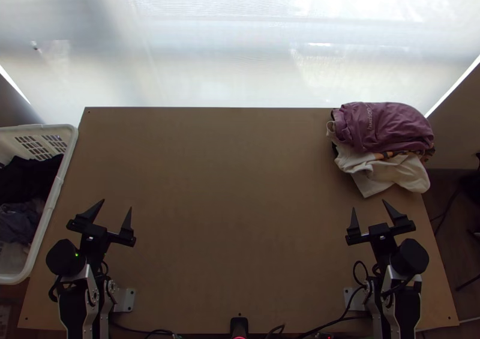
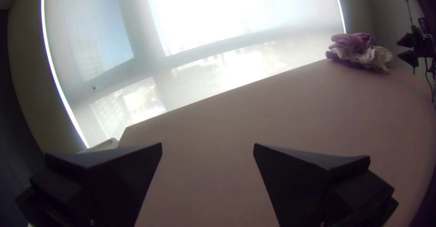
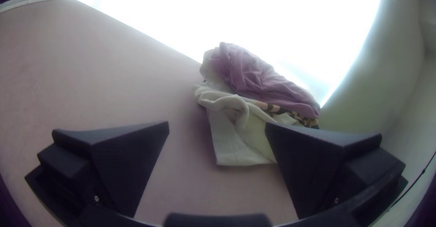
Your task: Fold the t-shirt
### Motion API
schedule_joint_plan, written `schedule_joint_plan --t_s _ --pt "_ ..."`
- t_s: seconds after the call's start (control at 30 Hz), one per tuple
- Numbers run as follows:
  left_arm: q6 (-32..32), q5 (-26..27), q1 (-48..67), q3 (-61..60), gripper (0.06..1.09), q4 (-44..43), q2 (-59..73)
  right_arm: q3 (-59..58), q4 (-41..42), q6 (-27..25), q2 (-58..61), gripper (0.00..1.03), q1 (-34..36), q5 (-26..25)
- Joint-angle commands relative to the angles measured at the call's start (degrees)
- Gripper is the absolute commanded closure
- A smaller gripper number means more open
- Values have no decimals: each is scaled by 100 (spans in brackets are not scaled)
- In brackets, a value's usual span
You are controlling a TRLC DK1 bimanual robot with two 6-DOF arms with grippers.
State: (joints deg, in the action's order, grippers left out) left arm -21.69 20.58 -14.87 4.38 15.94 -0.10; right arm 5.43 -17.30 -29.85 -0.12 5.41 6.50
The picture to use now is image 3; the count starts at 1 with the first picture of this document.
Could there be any black cable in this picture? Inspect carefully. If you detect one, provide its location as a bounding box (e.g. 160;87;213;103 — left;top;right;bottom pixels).
396;150;436;204

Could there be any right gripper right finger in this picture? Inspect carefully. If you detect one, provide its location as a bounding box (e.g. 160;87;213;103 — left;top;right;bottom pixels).
265;123;408;220

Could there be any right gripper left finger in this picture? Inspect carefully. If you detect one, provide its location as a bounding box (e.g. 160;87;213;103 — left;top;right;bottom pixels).
24;120;170;218

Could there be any heap of clothes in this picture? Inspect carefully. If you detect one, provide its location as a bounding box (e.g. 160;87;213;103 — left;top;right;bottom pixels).
194;42;321;167

